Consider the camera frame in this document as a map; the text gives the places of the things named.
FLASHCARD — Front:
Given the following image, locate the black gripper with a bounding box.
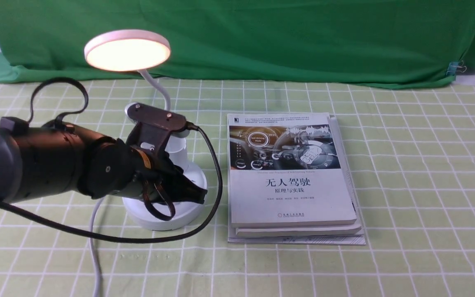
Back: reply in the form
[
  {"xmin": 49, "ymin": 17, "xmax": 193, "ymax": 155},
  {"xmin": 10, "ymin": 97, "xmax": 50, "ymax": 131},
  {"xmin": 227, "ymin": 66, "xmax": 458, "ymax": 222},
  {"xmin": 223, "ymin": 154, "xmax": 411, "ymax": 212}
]
[{"xmin": 120, "ymin": 144, "xmax": 207, "ymax": 221}]

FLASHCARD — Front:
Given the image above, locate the white desk lamp with sockets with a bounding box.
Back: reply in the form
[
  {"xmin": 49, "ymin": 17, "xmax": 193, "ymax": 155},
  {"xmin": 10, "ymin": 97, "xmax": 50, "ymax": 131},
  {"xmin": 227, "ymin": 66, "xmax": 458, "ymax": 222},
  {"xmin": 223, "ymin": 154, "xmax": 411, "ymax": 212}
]
[{"xmin": 84, "ymin": 29, "xmax": 207, "ymax": 231}]

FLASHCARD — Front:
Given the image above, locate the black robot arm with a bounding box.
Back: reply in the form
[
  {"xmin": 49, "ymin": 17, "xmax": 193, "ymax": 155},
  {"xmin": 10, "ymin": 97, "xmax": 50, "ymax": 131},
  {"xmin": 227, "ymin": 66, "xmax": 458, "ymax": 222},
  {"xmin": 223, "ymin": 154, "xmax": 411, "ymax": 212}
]
[{"xmin": 0, "ymin": 117, "xmax": 207, "ymax": 220}]

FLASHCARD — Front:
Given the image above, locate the top white textbook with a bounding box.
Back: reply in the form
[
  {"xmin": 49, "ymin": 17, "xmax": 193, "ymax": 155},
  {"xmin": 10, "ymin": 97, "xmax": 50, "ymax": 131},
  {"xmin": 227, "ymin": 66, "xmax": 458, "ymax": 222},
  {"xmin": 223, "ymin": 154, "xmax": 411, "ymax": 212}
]
[{"xmin": 227, "ymin": 113, "xmax": 357, "ymax": 228}]

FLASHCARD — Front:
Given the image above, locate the bottom paper booklet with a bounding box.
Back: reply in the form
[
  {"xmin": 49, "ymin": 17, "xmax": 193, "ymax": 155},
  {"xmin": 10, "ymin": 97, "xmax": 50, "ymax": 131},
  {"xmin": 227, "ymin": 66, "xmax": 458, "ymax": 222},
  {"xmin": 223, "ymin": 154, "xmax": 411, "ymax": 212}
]
[{"xmin": 228, "ymin": 117, "xmax": 367, "ymax": 246}]

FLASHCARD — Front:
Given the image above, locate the green backdrop cloth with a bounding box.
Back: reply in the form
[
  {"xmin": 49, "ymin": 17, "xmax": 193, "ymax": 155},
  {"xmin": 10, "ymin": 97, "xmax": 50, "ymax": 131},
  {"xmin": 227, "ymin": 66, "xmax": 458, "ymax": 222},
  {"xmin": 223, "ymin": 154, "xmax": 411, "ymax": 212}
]
[{"xmin": 0, "ymin": 0, "xmax": 475, "ymax": 90}]

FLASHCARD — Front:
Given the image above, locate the green checked tablecloth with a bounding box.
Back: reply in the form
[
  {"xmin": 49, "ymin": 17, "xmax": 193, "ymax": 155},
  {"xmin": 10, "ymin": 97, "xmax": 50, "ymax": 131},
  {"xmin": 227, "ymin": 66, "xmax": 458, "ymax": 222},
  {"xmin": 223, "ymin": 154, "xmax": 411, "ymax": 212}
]
[{"xmin": 0, "ymin": 78, "xmax": 475, "ymax": 297}]

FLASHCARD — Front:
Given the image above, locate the blue binder clip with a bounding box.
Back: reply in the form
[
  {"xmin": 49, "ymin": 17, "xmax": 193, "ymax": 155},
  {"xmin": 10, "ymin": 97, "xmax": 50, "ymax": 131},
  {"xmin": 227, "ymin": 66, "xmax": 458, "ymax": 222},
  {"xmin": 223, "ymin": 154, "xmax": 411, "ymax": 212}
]
[{"xmin": 445, "ymin": 61, "xmax": 467, "ymax": 77}]

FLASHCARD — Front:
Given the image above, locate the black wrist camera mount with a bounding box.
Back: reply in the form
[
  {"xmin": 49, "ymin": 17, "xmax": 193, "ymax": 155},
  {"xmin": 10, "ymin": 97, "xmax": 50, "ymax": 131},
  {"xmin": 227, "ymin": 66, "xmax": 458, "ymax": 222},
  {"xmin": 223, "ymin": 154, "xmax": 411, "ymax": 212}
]
[{"xmin": 125, "ymin": 103, "xmax": 190, "ymax": 158}]

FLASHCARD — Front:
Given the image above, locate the white lamp power cable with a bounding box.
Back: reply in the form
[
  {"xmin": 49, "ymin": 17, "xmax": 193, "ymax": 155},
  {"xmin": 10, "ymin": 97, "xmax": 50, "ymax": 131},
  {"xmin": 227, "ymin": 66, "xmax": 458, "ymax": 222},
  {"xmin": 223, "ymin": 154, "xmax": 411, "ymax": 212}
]
[{"xmin": 89, "ymin": 197, "xmax": 106, "ymax": 297}]

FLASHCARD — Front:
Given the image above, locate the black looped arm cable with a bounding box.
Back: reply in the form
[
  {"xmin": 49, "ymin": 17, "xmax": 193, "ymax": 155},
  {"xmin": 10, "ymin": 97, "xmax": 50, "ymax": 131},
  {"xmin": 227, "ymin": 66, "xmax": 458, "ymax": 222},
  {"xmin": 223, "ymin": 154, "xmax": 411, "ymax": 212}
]
[{"xmin": 28, "ymin": 77, "xmax": 89, "ymax": 126}]

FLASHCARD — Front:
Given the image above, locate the black camera cable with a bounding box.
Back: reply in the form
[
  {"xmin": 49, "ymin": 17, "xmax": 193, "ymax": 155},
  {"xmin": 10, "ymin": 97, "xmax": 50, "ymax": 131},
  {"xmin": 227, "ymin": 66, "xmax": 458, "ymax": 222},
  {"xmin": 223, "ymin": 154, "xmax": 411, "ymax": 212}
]
[{"xmin": 0, "ymin": 123, "xmax": 223, "ymax": 244}]

